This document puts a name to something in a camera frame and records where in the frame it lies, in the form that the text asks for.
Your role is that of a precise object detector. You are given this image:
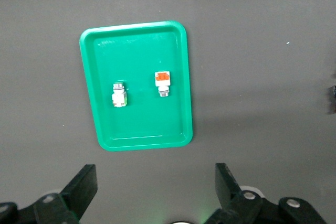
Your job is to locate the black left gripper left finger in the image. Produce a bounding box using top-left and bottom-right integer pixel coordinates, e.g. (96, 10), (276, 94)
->
(33, 164), (99, 224)

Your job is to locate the green plastic tray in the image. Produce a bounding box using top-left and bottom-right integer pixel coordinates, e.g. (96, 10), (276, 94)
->
(79, 20), (194, 152)

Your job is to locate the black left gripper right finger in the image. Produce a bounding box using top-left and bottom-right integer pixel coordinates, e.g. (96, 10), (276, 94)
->
(206, 163), (264, 224)

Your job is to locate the white push button green cap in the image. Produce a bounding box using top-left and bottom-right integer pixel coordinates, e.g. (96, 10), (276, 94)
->
(111, 81), (129, 109)

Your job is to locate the white push button orange block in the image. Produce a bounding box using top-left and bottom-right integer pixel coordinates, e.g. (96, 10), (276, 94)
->
(154, 71), (171, 98)

